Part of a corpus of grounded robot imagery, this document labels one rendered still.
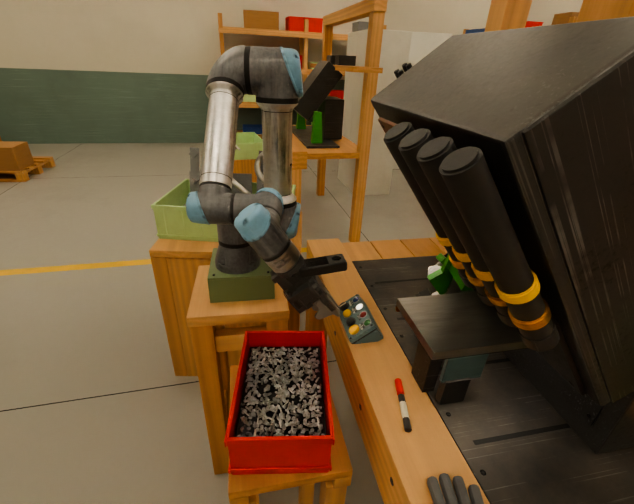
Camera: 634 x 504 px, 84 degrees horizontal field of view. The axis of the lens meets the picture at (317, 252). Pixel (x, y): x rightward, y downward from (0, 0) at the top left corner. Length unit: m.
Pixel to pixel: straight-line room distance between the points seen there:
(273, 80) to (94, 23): 7.11
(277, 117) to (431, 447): 0.86
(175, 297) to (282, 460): 1.17
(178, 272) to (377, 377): 1.13
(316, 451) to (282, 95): 0.84
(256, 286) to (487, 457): 0.76
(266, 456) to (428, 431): 0.33
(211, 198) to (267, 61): 0.38
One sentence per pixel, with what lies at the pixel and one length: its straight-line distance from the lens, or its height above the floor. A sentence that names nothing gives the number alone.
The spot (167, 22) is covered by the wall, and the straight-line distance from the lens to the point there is 7.82.
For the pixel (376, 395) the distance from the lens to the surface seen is 0.87.
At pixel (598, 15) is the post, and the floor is 1.69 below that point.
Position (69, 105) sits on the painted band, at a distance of 8.27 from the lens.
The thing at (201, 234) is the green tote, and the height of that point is 0.83.
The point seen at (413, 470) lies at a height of 0.90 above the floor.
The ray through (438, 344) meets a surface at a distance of 0.68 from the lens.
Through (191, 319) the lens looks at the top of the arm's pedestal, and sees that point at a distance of 1.18.
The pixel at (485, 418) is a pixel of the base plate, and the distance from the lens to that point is 0.91.
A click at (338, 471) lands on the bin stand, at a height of 0.80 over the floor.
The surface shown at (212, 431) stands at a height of 0.29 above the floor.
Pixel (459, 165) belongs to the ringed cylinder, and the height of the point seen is 1.49.
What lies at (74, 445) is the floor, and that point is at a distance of 2.11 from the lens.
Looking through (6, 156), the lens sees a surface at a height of 0.33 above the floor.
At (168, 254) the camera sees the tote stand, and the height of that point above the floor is 0.77.
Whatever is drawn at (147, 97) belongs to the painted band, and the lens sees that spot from 7.91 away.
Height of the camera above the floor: 1.56
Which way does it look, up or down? 28 degrees down
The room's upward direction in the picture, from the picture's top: 3 degrees clockwise
